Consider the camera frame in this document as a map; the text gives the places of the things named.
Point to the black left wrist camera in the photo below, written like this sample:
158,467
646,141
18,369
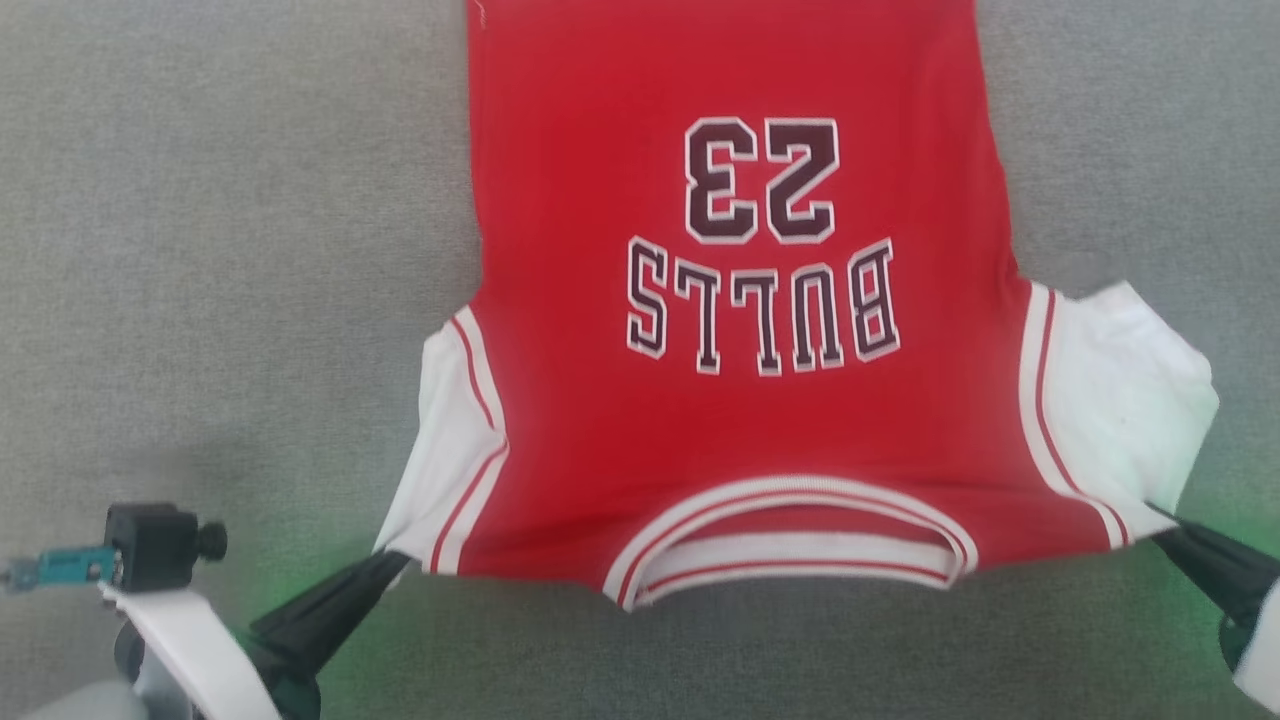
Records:
150,545

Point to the teal camera adapter board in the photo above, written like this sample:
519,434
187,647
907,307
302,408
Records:
70,567

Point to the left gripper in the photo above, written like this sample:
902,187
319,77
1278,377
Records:
295,695

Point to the red Bulls basketball jersey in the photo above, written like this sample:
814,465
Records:
600,150

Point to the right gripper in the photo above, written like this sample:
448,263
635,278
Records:
1238,642

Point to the grey fabric sofa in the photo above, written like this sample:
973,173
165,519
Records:
200,250

